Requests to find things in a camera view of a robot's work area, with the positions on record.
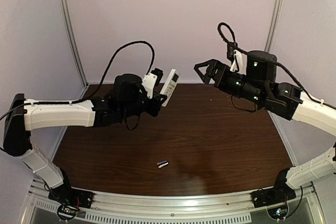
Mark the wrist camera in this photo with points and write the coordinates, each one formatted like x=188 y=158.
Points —
x=151 y=80
x=235 y=57

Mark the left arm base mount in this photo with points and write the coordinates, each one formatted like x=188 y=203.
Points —
x=69 y=198

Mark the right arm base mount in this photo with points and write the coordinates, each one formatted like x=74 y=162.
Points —
x=280 y=193

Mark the front aluminium rail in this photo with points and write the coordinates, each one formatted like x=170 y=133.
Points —
x=220 y=208

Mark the aluminium frame post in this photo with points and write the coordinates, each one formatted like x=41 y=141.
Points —
x=72 y=42
x=273 y=24

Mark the right aluminium frame post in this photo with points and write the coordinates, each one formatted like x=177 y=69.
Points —
x=273 y=24

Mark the left aluminium frame post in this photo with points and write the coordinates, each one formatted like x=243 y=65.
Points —
x=72 y=42

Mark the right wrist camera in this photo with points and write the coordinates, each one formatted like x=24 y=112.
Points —
x=235 y=57

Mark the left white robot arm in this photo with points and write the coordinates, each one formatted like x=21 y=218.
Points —
x=130 y=96

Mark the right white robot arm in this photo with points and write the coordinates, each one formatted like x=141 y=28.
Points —
x=289 y=101

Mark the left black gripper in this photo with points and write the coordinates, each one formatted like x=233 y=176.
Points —
x=154 y=106

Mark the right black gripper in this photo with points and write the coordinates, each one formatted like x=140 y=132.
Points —
x=217 y=73

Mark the white remote control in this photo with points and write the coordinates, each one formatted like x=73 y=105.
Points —
x=169 y=86

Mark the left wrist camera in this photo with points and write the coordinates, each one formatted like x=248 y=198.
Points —
x=151 y=80

